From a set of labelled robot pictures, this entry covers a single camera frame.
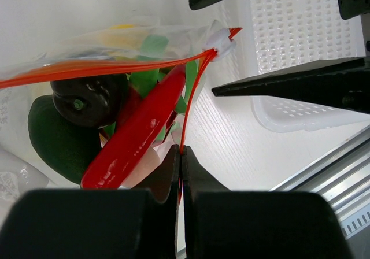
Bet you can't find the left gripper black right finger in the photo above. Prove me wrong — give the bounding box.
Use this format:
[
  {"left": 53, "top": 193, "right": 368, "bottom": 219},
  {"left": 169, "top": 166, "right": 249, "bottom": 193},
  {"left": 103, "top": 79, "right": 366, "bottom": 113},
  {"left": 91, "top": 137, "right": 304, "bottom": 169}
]
[{"left": 181, "top": 147, "right": 353, "bottom": 258}]

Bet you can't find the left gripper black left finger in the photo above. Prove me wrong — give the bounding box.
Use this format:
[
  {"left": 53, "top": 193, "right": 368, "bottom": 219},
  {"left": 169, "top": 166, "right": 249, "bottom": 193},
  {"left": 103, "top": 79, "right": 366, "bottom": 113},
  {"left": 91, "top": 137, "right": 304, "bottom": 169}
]
[{"left": 1, "top": 145, "right": 181, "bottom": 258}]

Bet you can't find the pink peach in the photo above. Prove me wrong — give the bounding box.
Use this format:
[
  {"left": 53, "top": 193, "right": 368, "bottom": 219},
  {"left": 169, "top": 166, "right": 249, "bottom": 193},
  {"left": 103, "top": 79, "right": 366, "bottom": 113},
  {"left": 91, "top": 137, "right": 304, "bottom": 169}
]
[{"left": 121, "top": 147, "right": 160, "bottom": 188}]

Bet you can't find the red chili pepper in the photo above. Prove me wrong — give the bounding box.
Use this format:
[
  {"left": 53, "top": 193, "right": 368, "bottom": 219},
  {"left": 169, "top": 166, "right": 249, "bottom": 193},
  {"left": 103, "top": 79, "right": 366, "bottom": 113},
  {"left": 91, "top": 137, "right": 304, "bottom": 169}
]
[{"left": 80, "top": 64, "right": 186, "bottom": 189}]

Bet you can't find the red dragon fruit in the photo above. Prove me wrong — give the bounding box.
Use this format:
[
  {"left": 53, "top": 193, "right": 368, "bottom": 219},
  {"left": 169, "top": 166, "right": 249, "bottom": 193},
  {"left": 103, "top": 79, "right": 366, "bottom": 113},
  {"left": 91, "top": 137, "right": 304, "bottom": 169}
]
[{"left": 125, "top": 35, "right": 199, "bottom": 146}]

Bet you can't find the green avocado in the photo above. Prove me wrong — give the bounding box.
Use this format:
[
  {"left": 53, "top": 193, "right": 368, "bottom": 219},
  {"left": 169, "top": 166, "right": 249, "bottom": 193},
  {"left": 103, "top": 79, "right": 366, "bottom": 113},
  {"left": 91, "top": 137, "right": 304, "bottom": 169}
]
[{"left": 28, "top": 95, "right": 102, "bottom": 184}]

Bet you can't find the clear zip bag orange zipper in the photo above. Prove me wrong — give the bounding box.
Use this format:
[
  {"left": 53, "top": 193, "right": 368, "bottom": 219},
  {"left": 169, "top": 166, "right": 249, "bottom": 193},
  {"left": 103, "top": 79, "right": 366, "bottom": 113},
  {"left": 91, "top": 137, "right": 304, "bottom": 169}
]
[{"left": 0, "top": 18, "right": 243, "bottom": 213}]

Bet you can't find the dark purple mangosteen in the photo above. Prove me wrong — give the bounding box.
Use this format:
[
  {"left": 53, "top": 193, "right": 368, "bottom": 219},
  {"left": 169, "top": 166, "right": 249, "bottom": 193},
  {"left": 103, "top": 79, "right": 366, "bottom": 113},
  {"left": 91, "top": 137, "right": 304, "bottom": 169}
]
[{"left": 50, "top": 73, "right": 128, "bottom": 128}]

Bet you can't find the white plastic perforated basket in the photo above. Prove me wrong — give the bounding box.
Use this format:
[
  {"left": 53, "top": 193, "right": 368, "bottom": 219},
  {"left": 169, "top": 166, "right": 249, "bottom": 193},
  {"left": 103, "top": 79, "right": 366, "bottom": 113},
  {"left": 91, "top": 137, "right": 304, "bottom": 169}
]
[{"left": 238, "top": 0, "right": 369, "bottom": 133}]

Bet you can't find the aluminium mounting rail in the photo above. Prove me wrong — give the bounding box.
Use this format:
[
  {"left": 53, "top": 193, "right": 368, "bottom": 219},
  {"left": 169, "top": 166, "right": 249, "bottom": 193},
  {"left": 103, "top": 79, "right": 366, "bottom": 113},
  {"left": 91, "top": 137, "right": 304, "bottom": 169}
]
[{"left": 272, "top": 127, "right": 369, "bottom": 224}]

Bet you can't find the white slotted cable duct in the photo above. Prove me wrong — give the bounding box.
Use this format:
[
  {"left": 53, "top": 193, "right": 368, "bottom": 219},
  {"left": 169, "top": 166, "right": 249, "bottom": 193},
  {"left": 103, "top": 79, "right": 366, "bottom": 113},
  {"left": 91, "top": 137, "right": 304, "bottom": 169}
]
[{"left": 341, "top": 205, "right": 370, "bottom": 239}]

